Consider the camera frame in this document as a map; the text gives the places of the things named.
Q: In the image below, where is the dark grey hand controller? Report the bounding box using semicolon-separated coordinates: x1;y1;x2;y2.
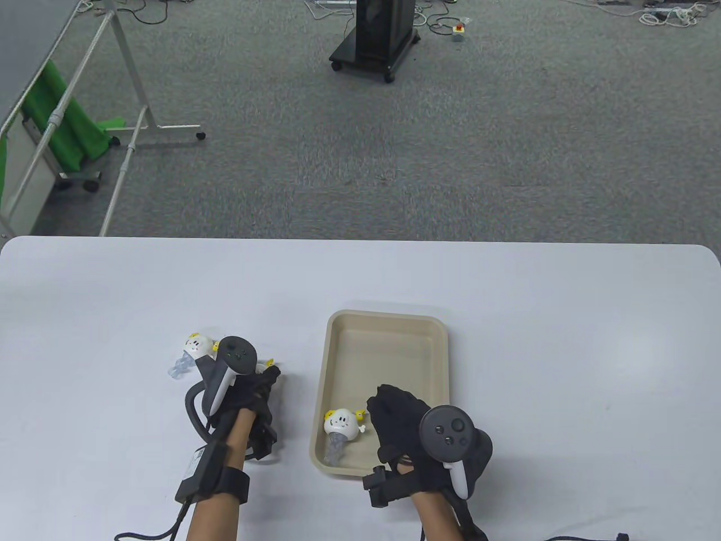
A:
186;336;259;440
420;405;493;499

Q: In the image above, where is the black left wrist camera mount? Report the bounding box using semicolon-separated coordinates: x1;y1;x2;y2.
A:
247;416;281;462

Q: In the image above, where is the black wheeled cart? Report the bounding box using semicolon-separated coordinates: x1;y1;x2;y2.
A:
330;0;422;84

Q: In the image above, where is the black left forearm sensor box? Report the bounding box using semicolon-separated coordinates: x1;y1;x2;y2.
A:
176;442;250;505

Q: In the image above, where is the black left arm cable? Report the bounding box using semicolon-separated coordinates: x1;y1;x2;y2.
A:
114;499;192;541

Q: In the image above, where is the person's left hand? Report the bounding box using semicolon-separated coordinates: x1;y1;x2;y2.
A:
206;365;281;446

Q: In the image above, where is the black floor cable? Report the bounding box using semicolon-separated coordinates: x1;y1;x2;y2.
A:
414;0;475;36
131;0;199;25

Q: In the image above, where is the person's left forearm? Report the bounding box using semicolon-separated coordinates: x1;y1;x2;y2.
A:
186;409;252;541

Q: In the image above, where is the white power strip with cable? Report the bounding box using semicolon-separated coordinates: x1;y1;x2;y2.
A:
639;3;711;27
304;0;357;17

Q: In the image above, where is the beige plastic tray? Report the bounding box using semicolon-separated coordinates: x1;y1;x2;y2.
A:
309;310;453;481

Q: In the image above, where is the white metal frame rack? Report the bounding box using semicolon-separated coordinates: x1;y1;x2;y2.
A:
0;0;207;237

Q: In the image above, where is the white wheeled panel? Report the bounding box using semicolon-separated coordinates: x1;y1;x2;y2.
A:
0;110;103;237

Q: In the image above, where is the person's right hand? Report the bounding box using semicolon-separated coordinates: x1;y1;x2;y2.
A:
366;384;451;494

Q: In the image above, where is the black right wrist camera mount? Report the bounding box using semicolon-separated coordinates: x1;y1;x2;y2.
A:
362;465;417;509

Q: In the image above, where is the person's right forearm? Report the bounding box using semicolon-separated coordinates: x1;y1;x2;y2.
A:
411;489;468;541

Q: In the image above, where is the green cloth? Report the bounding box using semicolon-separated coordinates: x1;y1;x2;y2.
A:
0;59;126;198

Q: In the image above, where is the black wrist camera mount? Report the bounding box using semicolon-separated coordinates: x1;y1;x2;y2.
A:
247;416;281;462
362;465;417;509

